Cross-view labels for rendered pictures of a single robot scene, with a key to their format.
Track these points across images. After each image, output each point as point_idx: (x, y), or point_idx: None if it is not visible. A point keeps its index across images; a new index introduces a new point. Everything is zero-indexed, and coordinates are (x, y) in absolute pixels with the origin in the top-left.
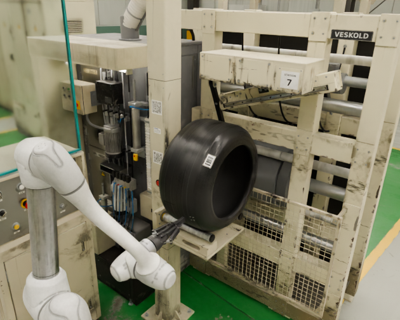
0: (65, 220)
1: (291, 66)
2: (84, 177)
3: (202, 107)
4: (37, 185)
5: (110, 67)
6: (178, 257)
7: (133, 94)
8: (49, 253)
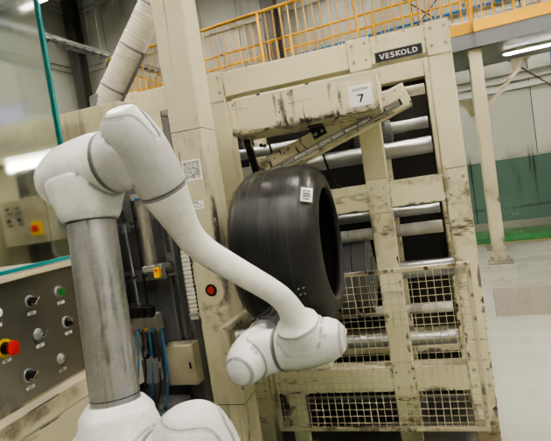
0: (72, 383)
1: (358, 78)
2: None
3: (226, 201)
4: (97, 206)
5: None
6: (257, 421)
7: (127, 195)
8: (126, 346)
